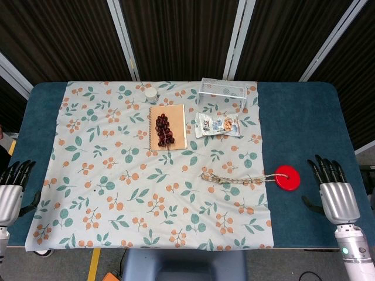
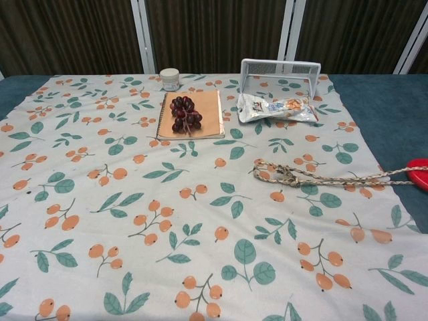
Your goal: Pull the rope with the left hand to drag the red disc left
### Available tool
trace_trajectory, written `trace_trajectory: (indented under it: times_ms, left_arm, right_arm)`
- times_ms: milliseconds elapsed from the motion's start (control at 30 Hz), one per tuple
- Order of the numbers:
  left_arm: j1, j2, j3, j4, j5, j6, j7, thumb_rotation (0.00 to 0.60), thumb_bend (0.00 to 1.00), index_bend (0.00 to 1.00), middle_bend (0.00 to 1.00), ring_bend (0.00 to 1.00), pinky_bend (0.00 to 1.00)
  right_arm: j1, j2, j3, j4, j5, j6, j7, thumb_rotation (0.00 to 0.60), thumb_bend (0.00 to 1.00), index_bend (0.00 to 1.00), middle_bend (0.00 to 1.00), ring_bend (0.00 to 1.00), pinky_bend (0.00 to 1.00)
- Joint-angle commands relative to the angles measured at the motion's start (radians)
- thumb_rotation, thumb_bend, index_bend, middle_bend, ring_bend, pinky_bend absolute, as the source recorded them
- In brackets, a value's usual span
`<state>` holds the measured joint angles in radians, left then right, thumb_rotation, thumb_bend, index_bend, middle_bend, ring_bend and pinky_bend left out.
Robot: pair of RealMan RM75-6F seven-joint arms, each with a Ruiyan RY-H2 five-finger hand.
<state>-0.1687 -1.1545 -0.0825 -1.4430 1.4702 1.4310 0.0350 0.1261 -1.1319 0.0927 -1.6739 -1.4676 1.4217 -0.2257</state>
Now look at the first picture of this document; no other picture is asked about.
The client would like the dark red grape bunch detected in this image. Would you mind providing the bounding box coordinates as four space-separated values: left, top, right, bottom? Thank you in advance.
155 114 176 147

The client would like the blue table mat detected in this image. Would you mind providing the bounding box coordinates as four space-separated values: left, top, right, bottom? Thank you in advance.
6 81 366 250

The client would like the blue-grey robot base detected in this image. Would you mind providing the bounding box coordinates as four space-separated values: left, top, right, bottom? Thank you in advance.
121 248 248 281

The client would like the snack packet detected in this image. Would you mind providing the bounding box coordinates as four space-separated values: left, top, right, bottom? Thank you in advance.
195 112 241 139

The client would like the braided beige rope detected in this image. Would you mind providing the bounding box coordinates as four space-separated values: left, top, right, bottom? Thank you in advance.
200 172 291 185

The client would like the floral tablecloth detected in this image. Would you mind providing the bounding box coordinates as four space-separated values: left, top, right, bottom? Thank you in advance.
24 80 275 252

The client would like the brown spiral notebook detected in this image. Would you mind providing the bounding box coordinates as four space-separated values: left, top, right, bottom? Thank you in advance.
148 104 189 152

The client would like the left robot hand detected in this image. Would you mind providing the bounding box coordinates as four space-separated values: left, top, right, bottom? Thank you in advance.
0 159 42 227

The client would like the black cable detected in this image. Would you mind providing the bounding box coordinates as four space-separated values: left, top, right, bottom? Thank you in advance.
298 271 323 281

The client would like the white wire rack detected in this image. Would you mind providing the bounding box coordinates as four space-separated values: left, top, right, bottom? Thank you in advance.
197 77 248 112

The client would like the red disc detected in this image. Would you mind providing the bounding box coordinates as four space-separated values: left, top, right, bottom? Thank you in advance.
274 165 301 193

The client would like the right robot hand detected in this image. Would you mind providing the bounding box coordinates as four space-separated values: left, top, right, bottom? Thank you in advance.
301 155 361 225

